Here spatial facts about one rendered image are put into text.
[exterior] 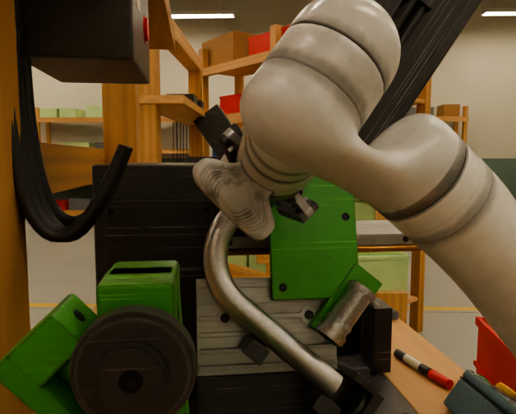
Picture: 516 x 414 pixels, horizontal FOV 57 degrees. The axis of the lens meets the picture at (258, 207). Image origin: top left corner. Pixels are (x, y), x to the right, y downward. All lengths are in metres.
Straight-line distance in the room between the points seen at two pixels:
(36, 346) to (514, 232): 0.31
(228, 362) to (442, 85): 9.71
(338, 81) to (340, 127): 0.02
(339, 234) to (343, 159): 0.37
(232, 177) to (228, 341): 0.27
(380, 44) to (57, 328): 0.26
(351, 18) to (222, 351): 0.45
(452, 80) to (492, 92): 0.81
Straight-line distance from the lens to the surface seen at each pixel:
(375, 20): 0.29
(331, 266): 0.63
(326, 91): 0.26
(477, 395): 0.73
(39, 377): 0.35
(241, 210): 0.42
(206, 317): 0.62
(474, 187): 0.32
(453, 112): 9.65
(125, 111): 1.39
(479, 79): 10.45
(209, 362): 0.63
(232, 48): 4.53
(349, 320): 0.60
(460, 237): 0.33
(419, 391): 0.81
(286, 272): 0.61
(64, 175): 1.01
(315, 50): 0.27
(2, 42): 0.50
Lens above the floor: 1.25
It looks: 6 degrees down
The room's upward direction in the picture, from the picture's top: straight up
